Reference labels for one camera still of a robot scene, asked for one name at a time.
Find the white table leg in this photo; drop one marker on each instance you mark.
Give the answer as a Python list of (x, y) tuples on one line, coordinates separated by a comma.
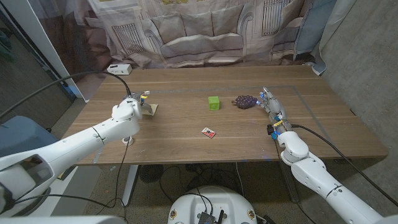
[(130, 183)]

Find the yellow black pad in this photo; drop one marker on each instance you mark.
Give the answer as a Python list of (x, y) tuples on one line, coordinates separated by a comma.
[(66, 172)]

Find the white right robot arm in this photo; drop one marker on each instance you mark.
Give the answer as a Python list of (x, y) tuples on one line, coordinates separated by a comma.
[(323, 180)]

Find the red matchbox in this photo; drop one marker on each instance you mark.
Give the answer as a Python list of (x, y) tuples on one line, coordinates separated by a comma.
[(208, 132)]

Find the blue chair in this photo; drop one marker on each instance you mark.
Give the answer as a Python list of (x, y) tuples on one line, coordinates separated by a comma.
[(18, 133)]

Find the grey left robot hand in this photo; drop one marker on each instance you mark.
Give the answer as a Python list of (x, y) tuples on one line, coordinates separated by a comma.
[(136, 96)]

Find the grey table leg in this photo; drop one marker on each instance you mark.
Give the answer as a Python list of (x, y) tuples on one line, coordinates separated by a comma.
[(290, 189)]

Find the white floor platform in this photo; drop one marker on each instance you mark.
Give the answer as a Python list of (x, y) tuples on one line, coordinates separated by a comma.
[(81, 193)]

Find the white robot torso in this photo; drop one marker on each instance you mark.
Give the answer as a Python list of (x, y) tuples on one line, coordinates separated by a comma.
[(217, 199)]

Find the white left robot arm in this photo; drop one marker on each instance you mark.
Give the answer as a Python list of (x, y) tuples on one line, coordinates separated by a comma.
[(77, 146)]

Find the green cube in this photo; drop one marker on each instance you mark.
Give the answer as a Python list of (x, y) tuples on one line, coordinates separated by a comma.
[(214, 103)]

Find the white power strip box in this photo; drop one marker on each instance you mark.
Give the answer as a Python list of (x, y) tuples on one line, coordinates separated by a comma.
[(119, 69)]

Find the white tape roll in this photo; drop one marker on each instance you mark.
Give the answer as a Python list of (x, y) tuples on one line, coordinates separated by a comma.
[(131, 141)]

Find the purple toy grapes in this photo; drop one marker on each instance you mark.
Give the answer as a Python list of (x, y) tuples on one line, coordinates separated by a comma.
[(245, 101)]

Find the white door frame post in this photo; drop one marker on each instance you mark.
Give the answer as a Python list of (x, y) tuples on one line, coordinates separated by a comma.
[(37, 34)]

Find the printed sofa backdrop cloth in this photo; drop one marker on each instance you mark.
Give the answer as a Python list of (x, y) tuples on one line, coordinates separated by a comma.
[(202, 31)]

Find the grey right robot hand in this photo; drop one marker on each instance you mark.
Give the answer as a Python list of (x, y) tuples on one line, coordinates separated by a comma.
[(276, 109)]

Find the black round fan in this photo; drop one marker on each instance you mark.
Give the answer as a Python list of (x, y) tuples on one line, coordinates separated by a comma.
[(150, 173)]

